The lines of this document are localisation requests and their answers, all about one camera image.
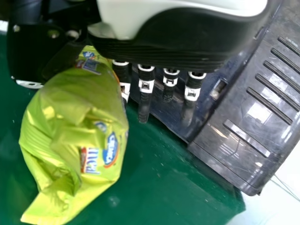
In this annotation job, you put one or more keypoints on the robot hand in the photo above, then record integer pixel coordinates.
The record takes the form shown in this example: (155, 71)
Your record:
(178, 35)

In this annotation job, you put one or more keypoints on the yellow-green biscuit packet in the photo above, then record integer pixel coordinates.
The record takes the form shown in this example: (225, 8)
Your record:
(70, 117)

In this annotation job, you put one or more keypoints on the black oven with glass door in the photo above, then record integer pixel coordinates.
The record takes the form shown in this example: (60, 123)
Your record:
(246, 117)

